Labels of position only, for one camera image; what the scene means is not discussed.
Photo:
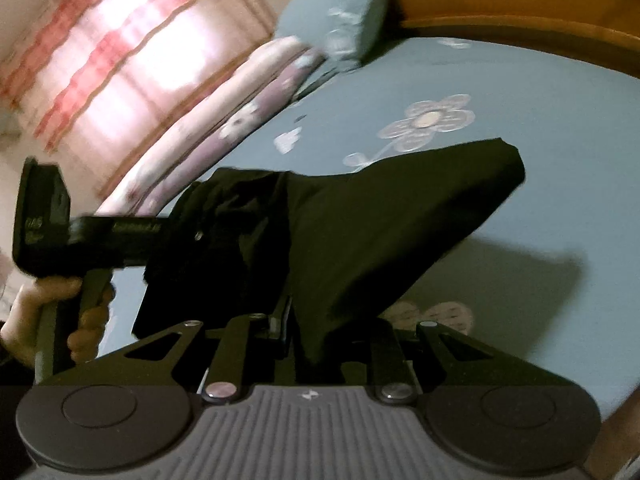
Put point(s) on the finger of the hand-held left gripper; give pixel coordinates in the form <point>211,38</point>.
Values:
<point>185,220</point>

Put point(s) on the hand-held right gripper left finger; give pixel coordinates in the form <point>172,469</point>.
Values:
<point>277,327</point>

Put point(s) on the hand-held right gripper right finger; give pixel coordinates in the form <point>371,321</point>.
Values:
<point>385,355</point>

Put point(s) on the person's left hand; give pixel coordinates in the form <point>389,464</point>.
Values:
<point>25,320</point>

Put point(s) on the folded pink purple floral quilt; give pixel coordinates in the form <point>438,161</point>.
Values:
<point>215,125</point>

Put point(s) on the pink patterned curtain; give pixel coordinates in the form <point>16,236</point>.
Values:
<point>125,35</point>

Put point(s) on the teal printed pillow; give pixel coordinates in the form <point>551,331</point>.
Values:
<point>345,5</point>

